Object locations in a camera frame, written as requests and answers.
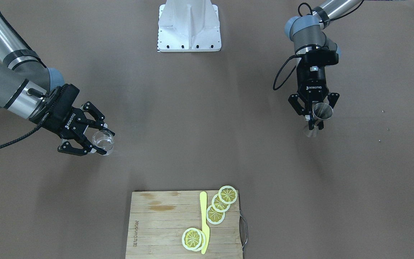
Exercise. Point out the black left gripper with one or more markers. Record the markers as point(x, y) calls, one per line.
point(313, 80)

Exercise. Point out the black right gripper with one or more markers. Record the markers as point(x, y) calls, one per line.
point(67, 121)

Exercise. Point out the steel double jigger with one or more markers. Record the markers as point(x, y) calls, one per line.
point(320, 112)

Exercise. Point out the small clear glass cup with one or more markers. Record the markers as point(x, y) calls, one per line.
point(104, 140)

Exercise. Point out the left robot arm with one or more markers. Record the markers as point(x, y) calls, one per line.
point(306, 31)

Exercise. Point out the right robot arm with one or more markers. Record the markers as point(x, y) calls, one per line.
point(33, 91)

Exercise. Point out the wooden cutting board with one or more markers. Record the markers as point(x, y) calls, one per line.
point(158, 220)

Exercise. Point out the lemon slice upper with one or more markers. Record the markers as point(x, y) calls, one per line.
point(227, 194)

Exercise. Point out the lemon slice middle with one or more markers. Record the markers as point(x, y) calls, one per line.
point(218, 205)

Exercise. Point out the yellow plastic knife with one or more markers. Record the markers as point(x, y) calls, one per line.
point(205, 227)

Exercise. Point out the lemon slice on knife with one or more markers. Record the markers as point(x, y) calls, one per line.
point(194, 239)

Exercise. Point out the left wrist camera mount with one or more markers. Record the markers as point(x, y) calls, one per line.
point(320, 57)

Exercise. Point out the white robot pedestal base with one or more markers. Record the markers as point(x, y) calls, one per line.
point(188, 26)

